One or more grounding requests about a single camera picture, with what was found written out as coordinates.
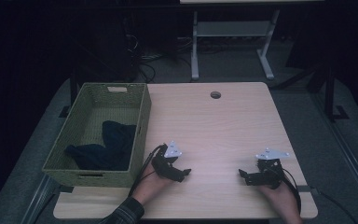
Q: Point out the person's left hand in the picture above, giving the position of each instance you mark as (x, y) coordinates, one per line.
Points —
(149, 186)

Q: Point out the person's right hand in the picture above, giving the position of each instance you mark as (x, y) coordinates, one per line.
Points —
(284, 200)

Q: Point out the aluminium floor rail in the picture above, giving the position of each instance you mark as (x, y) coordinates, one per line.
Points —
(348, 146)
(35, 202)

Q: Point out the green woven basket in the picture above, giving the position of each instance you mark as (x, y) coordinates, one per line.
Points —
(105, 124)

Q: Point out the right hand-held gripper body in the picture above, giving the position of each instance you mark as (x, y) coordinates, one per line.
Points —
(270, 174)

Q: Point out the black metal stand leg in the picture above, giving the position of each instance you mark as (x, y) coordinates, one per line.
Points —
(73, 90)

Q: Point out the white metal stand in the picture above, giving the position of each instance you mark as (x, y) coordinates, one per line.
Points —
(233, 29)

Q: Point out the dark navy fishbone print garment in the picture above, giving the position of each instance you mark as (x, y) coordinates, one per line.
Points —
(108, 149)

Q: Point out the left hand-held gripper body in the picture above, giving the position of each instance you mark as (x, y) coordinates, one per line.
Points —
(163, 169)

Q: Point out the black metal stand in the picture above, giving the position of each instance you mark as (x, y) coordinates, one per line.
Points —
(330, 93)

